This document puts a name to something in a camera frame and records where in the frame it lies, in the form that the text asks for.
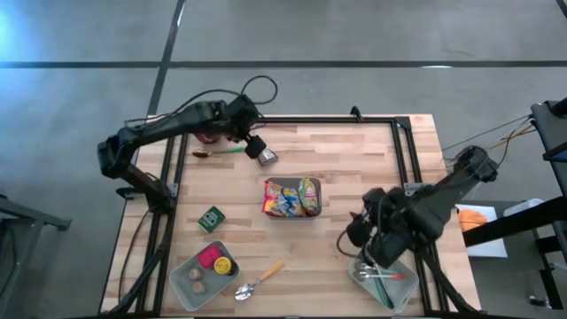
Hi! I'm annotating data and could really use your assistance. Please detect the coloured floor cables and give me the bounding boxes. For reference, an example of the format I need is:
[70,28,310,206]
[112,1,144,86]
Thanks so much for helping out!
[442,114,537,178]

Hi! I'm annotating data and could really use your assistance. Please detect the large silver spoon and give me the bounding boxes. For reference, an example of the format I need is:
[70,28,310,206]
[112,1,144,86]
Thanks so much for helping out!
[362,261,395,310]

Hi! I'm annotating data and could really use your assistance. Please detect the yellow lidded black spice jar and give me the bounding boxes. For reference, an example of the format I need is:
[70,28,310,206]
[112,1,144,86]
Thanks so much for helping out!
[213,255,238,276]

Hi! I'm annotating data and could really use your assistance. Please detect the dark grey plastic bin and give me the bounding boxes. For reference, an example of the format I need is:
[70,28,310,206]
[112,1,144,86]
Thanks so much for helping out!
[264,175,323,218]

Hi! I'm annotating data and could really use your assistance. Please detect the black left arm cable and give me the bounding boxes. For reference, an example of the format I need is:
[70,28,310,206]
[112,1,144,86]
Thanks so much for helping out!
[126,74,279,125]

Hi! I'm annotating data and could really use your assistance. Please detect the orange handled spoon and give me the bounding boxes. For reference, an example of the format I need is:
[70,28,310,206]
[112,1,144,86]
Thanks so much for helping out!
[353,272,407,282]

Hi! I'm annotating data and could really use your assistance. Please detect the black table frame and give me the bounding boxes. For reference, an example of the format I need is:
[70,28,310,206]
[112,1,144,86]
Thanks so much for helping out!
[101,105,482,316]

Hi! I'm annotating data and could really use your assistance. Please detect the red box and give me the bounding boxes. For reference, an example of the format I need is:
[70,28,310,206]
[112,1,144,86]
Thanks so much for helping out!
[198,245,222,269]

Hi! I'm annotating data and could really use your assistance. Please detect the orange object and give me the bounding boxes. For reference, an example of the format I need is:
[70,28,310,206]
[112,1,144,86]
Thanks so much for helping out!
[458,208,488,232]

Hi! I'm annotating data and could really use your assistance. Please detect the white plastic tub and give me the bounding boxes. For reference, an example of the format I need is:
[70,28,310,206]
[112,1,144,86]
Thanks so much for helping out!
[503,198,545,218]

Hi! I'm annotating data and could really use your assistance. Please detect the red yellow ramen packet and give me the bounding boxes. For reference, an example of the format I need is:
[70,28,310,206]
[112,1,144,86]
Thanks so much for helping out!
[261,179,287,216]

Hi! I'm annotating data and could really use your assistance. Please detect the black side stand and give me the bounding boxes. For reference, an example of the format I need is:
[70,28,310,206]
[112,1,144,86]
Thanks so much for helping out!
[462,97,567,311]
[0,194,72,302]

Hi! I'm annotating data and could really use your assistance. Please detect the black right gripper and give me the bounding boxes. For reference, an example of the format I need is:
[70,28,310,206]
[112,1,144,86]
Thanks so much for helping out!
[347,188,417,267]

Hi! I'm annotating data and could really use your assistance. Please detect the small silver spoon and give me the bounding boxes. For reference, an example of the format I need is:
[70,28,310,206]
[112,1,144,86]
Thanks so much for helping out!
[353,264,400,274]

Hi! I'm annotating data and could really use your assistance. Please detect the gold spoon green handle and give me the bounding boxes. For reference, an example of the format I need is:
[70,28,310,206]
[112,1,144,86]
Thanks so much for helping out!
[191,147,246,160]

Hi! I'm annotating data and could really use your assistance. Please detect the green box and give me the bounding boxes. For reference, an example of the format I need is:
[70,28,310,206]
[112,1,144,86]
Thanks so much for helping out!
[197,206,226,235]

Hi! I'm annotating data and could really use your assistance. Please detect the yellow handled spoon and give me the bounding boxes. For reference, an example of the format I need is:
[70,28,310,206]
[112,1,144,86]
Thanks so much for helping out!
[234,260,287,302]

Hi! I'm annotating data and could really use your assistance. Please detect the brown snack packet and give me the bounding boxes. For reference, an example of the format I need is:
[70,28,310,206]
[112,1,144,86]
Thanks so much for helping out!
[257,148,279,167]

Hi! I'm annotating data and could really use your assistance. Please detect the white paper sheet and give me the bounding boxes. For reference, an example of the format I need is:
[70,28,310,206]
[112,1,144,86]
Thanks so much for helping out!
[455,203,509,259]

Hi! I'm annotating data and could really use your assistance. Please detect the black bowl red inside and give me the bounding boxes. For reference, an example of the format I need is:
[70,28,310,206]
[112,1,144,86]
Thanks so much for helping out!
[194,130,222,145]

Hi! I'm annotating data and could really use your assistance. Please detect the light grey plastic bin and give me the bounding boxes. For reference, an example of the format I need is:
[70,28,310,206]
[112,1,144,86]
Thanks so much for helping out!
[168,240,241,312]
[346,254,420,315]

